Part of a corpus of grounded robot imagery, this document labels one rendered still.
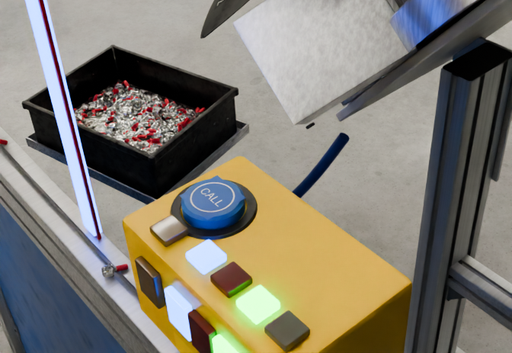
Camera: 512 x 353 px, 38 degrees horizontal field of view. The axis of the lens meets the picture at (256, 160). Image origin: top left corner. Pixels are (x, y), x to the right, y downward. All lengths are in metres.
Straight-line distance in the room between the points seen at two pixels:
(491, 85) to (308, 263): 0.55
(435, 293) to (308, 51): 0.49
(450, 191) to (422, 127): 1.37
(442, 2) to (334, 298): 0.37
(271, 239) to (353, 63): 0.37
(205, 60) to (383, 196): 0.94
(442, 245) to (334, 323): 0.67
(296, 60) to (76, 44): 2.18
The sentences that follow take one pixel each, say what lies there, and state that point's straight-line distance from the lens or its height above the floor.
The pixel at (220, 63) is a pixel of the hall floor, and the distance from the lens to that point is 2.69.
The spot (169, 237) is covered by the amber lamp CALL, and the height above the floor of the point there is 1.08.
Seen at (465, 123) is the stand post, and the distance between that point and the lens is 0.94.
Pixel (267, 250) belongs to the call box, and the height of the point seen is 1.07.
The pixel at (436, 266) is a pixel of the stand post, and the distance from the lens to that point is 1.11.
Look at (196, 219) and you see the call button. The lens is 0.46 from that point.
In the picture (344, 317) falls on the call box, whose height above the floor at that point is 1.07.
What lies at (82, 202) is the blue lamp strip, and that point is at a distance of 0.75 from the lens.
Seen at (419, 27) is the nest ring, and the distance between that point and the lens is 0.74.
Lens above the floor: 1.39
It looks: 39 degrees down
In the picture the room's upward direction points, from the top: 3 degrees counter-clockwise
